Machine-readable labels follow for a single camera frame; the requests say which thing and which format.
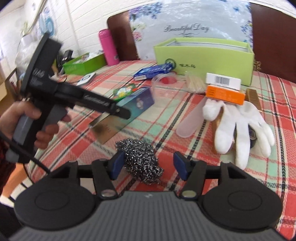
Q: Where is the green snack packet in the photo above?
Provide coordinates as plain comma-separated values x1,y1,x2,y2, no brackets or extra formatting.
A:
112,83,137,102

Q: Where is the blue picture box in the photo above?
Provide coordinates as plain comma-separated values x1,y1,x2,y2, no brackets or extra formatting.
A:
118,87,154,123

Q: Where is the steel wool scrubber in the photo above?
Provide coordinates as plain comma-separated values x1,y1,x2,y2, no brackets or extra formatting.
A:
115,138,164,185

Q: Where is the blue medicine box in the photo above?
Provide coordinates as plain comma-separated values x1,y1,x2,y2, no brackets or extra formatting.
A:
133,63,173,81

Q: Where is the clear plastic cup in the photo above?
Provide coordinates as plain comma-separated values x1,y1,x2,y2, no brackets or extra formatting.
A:
151,72,187,108

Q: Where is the translucent plastic lid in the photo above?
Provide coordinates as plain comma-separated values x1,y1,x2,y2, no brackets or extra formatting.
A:
176,97,207,138

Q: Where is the black tape roll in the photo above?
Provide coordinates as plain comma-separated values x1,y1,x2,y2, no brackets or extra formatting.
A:
233,126,257,149

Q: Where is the white cotton glove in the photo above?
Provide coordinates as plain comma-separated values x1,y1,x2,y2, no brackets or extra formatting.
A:
203,98,275,170

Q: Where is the bag of wooden sticks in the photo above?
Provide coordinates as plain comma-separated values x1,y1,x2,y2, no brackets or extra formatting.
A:
185,72,206,94

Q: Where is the orange medicine box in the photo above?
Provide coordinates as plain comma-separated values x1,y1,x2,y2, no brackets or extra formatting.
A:
206,85,245,105

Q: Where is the white barcode box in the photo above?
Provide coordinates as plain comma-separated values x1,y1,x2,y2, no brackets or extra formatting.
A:
206,73,241,91

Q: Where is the gold rectangular box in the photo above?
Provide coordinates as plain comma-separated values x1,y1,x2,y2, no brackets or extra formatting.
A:
89,113,130,144

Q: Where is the red tape roll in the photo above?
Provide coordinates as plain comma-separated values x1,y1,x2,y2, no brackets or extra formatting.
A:
160,76,177,85

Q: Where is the person's left hand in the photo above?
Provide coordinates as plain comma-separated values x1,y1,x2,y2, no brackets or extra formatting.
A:
1,101,59,150

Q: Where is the white card with circle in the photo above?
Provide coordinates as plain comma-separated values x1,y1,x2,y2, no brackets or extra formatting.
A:
76,72,96,86

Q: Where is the plaid bed sheet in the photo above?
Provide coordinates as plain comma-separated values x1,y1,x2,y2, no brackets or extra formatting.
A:
36,72,295,239

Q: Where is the pink thermos bottle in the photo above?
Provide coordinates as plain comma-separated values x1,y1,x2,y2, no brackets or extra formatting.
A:
98,29,119,66

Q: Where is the small green box lid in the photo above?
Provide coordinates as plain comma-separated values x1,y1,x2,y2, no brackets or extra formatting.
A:
63,53,107,76

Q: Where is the light green cardboard box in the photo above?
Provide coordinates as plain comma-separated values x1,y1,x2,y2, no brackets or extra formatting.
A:
154,38,254,86

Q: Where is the floral plastic bag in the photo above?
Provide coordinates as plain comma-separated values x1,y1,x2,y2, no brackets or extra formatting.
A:
128,1,253,60

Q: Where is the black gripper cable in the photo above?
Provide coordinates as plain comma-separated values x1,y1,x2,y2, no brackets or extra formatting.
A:
0,131,52,174

